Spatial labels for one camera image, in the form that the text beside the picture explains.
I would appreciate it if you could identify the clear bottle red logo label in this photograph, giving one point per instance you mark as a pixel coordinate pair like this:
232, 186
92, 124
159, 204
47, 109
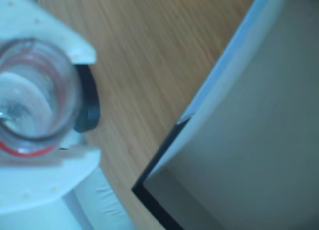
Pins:
37, 95

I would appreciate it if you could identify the grey cardboard box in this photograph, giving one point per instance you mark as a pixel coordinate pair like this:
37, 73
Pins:
249, 140

